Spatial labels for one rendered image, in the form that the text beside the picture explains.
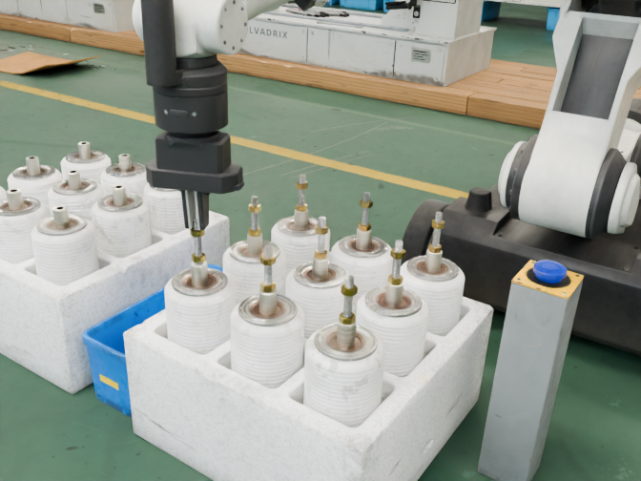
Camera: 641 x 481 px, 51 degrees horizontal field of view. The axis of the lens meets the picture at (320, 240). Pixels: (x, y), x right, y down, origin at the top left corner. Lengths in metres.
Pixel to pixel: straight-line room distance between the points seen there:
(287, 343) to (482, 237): 0.55
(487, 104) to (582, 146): 1.73
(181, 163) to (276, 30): 2.53
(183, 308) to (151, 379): 0.12
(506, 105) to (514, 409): 1.96
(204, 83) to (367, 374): 0.38
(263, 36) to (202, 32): 2.62
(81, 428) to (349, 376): 0.48
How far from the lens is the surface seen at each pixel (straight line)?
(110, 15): 4.11
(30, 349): 1.22
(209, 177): 0.84
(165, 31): 0.77
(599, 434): 1.18
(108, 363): 1.08
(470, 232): 1.29
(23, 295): 1.16
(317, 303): 0.92
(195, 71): 0.80
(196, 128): 0.81
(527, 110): 2.77
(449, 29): 2.99
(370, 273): 1.02
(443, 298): 0.97
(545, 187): 1.09
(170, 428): 1.01
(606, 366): 1.34
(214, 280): 0.94
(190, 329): 0.93
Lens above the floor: 0.71
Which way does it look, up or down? 26 degrees down
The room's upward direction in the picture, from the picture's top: 2 degrees clockwise
